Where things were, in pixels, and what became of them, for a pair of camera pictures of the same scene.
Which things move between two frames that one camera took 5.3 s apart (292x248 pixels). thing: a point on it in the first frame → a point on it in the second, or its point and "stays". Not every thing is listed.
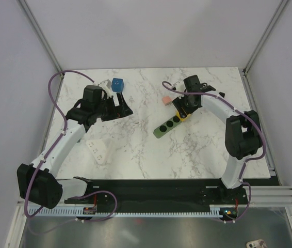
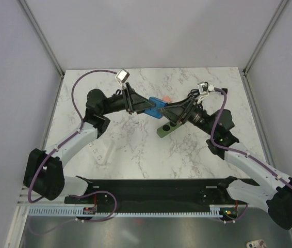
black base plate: [189, 192] stays
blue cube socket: [117, 84] → [153, 111]
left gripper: [120, 111] → [133, 102]
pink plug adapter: [166, 99] stays
